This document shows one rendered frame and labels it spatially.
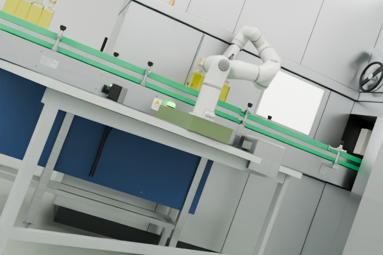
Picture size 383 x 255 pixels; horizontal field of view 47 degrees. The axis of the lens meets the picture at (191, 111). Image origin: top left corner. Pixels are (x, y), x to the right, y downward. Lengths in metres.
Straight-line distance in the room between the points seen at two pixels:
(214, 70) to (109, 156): 0.70
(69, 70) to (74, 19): 3.33
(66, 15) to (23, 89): 3.35
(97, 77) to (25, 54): 0.35
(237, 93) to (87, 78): 0.96
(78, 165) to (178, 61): 0.85
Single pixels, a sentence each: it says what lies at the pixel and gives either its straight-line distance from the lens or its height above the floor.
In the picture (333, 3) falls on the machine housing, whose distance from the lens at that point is 3.13.
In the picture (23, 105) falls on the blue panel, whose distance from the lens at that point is 2.28.
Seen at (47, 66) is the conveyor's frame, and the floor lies 0.80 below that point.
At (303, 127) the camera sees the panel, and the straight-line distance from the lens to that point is 2.96.
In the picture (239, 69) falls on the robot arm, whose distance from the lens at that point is 2.13.
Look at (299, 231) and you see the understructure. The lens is 3.12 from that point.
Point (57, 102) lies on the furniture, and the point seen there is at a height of 0.68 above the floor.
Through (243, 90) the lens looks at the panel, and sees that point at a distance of 2.75.
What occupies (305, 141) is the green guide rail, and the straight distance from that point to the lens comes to 2.78.
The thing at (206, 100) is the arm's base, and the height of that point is 0.91.
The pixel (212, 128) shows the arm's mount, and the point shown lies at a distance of 2.01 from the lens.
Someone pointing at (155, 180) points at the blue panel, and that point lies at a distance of 2.38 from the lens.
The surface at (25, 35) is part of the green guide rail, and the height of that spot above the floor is 0.90.
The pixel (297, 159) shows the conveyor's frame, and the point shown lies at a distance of 2.75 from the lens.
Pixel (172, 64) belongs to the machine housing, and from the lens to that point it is 2.64.
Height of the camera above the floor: 0.74
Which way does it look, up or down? 3 degrees up
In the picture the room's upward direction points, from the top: 21 degrees clockwise
